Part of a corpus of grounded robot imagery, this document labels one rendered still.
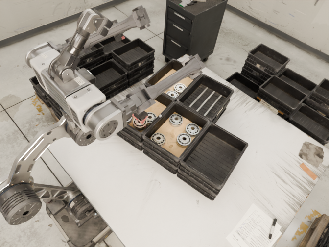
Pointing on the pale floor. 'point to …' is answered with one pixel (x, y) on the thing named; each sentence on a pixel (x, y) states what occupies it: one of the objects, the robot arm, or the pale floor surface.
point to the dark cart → (192, 28)
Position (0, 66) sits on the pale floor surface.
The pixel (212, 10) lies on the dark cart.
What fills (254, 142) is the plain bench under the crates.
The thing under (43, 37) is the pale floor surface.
